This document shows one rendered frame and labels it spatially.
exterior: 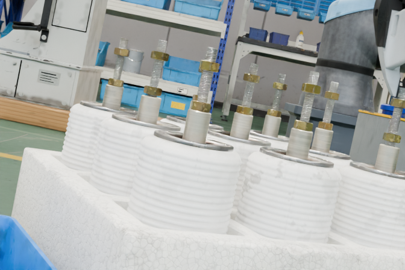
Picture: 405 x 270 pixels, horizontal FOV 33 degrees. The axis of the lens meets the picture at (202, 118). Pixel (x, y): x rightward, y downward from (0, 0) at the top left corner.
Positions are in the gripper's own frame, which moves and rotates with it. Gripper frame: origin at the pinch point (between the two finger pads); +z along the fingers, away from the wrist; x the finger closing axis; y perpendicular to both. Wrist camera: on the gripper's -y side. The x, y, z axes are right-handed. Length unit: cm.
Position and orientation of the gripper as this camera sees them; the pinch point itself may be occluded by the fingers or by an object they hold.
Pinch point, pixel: (399, 85)
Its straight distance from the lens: 78.8
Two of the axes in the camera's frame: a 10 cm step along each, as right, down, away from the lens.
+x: 9.6, 1.8, 2.2
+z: -2.0, 9.8, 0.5
